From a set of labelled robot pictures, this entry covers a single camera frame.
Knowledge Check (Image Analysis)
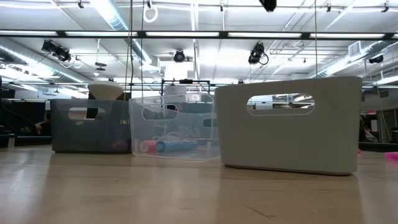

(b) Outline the silver air duct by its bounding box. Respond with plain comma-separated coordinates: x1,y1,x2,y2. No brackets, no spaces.
310,39,398,78
0,37,93,84
89,0,161,68

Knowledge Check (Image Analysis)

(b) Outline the red marker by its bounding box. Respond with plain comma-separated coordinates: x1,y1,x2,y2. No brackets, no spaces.
139,139,158,154

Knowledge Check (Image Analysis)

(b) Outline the thin grey hanging cable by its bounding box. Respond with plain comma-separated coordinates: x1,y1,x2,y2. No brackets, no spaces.
313,0,318,78

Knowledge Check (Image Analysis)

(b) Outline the clear plastic bin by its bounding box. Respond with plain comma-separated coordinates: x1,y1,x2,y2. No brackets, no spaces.
128,93,221,162

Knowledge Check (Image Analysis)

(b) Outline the white hanging cable loop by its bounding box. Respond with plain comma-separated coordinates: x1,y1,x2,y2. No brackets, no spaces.
142,5,159,24

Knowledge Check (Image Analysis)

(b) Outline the black hanging cable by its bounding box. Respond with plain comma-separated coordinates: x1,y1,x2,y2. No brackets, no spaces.
139,0,146,100

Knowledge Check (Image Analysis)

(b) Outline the person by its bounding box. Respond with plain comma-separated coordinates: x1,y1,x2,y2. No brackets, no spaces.
34,112,52,136

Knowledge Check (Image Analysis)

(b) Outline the blue marker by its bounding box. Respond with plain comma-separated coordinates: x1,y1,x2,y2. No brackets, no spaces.
155,139,200,154

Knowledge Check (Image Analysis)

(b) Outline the light grey plastic bin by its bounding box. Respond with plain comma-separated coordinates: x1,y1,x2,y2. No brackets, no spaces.
214,75,363,176

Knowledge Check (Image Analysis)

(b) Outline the black frame beam with lights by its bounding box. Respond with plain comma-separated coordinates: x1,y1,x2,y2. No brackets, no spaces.
0,29,398,40

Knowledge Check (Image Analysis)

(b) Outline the dark grey translucent bin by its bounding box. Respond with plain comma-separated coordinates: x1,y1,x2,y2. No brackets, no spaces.
50,98,132,154

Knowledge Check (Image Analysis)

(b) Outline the black rig-mounted camera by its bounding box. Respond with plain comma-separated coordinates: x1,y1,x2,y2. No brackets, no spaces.
173,49,187,63
248,42,270,66
41,39,72,63

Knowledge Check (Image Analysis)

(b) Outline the black ceiling spotlight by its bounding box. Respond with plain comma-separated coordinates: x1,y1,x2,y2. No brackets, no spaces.
368,54,385,65

